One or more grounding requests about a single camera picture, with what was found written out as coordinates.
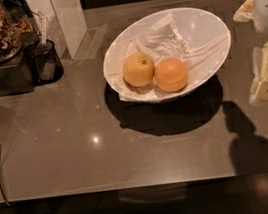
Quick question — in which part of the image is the white utensil in cup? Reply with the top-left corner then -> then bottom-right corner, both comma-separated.
35,11 -> 56,81

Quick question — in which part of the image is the left orange with stem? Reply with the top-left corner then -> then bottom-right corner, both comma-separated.
122,52 -> 155,88

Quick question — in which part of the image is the white paper bowl liner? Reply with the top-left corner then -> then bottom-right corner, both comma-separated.
98,3 -> 239,109

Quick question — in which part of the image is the white upright box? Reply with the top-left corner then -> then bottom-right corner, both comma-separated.
27,0 -> 88,58

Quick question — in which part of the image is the white bowl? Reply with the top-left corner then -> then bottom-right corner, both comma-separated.
94,0 -> 241,112

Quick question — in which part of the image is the black mesh cup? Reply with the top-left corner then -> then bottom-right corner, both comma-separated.
24,40 -> 64,84

